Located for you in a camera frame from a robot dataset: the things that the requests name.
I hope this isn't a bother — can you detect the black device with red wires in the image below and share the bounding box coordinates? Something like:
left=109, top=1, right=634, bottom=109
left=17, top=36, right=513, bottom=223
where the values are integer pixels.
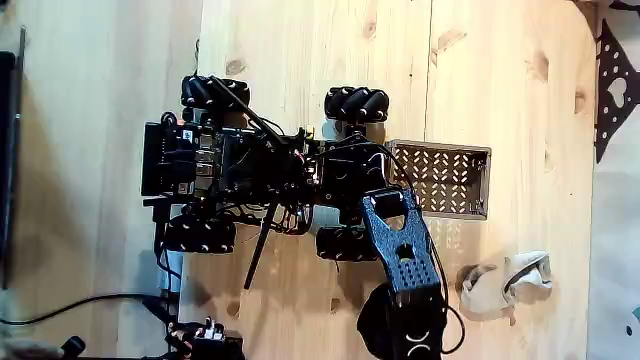
left=164, top=317, right=247, bottom=360

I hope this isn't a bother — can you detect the black power cable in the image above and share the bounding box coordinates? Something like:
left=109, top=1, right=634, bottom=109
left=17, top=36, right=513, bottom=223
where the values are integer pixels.
left=0, top=292, right=176, bottom=327

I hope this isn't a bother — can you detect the black perforated star panel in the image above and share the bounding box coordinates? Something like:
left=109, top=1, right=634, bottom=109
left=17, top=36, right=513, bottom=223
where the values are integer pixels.
left=593, top=18, right=640, bottom=164

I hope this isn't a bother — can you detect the black antenna rod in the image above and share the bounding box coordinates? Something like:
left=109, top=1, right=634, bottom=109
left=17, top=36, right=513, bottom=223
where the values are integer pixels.
left=243, top=197, right=281, bottom=290
left=207, top=74, right=289, bottom=146

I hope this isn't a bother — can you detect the black flat panel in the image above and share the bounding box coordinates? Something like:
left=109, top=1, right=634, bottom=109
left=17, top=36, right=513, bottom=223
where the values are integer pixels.
left=0, top=27, right=27, bottom=291

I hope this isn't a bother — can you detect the black mobile robot chassis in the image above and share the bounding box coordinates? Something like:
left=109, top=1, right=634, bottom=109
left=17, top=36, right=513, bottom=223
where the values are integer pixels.
left=141, top=112, right=396, bottom=236

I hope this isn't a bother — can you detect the brown perforated plastic basket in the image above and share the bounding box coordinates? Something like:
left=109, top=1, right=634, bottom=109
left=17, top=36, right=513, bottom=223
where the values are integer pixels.
left=384, top=139, right=492, bottom=221

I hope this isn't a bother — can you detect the white printed cloth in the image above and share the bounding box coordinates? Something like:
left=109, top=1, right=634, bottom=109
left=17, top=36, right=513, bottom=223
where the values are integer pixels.
left=587, top=0, right=640, bottom=360

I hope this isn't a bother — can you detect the black round knob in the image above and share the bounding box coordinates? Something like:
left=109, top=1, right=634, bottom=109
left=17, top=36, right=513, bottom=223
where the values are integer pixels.
left=59, top=335, right=87, bottom=359

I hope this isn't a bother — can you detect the white sock with dark stripe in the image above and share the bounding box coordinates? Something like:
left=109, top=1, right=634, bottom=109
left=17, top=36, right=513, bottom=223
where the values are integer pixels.
left=457, top=249, right=554, bottom=322

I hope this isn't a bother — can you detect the circuit board with silver ports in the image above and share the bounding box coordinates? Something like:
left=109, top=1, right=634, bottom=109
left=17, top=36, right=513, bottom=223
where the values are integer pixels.
left=192, top=128, right=222, bottom=197

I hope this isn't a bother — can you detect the black mecanum wheel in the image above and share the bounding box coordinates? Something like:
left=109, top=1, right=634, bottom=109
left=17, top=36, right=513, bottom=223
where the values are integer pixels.
left=314, top=227, right=382, bottom=263
left=324, top=87, right=390, bottom=124
left=180, top=74, right=251, bottom=111
left=163, top=214, right=237, bottom=255

